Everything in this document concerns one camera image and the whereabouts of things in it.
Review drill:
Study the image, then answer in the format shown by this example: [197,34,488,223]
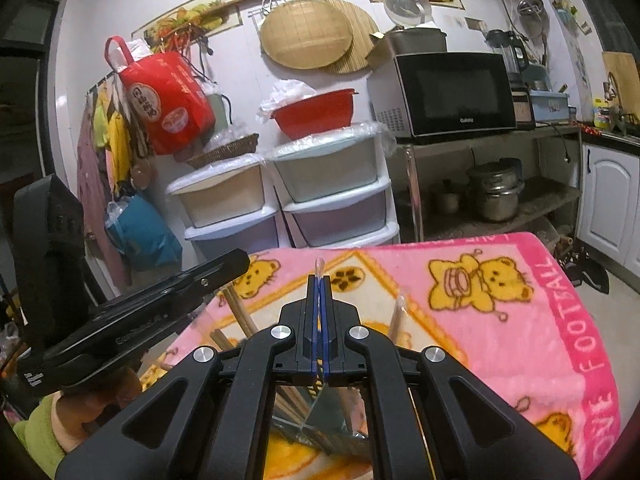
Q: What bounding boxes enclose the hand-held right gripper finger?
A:
[321,276,583,480]
[55,276,321,480]

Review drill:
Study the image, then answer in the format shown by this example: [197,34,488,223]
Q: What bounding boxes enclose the blue hanging bag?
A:
[105,195,183,271]

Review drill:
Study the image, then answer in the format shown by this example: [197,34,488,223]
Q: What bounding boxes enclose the pile of wooden chopsticks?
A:
[212,285,313,428]

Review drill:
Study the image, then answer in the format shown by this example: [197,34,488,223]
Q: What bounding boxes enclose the yellow hanging cloths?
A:
[92,85,133,196]

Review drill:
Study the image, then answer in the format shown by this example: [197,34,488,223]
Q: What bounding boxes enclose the black shoes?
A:
[555,240,611,293]

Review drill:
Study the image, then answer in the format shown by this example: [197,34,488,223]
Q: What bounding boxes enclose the vegetable wall poster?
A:
[145,0,244,46]

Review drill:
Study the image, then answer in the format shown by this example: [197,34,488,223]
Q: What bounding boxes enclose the hanging steel pots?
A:
[516,0,546,36]

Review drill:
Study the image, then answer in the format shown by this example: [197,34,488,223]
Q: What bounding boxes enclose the blue dish container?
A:
[529,91,573,123]

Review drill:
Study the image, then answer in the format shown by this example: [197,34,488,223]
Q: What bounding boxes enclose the wooden cutting board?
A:
[601,51,640,106]

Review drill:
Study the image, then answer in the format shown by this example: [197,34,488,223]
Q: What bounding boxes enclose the black microwave oven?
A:
[370,51,517,143]

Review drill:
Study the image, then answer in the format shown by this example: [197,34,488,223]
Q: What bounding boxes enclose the pink hanging garment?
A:
[76,110,132,301]

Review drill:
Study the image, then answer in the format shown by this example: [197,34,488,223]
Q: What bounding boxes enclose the wicker basket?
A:
[186,133,261,168]

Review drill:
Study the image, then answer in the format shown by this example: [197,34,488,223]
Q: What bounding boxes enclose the black blender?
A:
[486,29,531,86]

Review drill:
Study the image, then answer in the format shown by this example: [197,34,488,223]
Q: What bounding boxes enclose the cream plastic storage drawer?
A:
[167,155,266,228]

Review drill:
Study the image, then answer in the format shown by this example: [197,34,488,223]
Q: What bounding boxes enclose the stacked steel pots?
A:
[467,158,526,223]

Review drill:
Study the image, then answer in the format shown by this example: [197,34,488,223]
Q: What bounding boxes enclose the red gift bag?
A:
[104,36,217,156]

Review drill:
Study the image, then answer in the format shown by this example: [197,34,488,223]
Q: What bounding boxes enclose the round bamboo tray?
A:
[259,1,353,68]

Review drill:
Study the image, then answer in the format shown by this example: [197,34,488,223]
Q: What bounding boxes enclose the yellow dish soap bottle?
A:
[592,97,613,128]

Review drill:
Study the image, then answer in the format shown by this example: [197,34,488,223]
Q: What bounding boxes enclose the kitchen faucet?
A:
[602,72,626,121]

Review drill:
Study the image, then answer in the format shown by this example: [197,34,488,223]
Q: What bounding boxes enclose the red plastic basin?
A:
[270,89,358,138]

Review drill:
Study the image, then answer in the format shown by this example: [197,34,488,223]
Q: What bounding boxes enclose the clear plastic bag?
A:
[259,79,317,121]

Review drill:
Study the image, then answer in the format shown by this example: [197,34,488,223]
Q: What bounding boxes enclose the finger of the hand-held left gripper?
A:
[92,249,251,319]

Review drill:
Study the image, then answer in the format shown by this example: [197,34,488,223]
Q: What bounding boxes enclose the clear glass lid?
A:
[381,0,435,28]

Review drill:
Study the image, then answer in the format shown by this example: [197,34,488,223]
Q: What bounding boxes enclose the white kitchen cabinets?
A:
[577,142,640,266]

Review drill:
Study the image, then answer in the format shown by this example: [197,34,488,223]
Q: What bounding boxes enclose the person's left hand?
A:
[52,365,146,456]

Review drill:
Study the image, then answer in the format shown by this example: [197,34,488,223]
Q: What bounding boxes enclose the small steel pot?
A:
[431,180,461,213]

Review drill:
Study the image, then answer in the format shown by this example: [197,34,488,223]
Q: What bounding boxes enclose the blue plastic storage drawer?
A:
[184,207,281,261]

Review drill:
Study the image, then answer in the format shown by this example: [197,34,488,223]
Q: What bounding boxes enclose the lilac plastic storage drawer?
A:
[282,180,399,248]

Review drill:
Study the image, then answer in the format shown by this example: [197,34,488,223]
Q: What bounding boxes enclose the plastic-wrapped single chopstick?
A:
[390,295,408,348]

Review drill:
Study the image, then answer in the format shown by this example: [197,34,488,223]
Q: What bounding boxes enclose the pale green plastic storage drawer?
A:
[267,121,388,203]

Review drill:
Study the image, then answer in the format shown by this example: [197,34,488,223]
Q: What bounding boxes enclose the round bamboo mat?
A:
[320,0,381,73]

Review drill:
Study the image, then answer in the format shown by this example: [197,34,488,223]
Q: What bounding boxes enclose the pink printed blanket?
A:
[135,232,623,480]

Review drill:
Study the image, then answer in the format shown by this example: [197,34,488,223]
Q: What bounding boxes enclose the person's left forearm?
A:
[12,392,68,480]

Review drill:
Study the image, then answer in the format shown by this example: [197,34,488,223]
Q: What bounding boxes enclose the metal kitchen rack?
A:
[387,122,583,243]

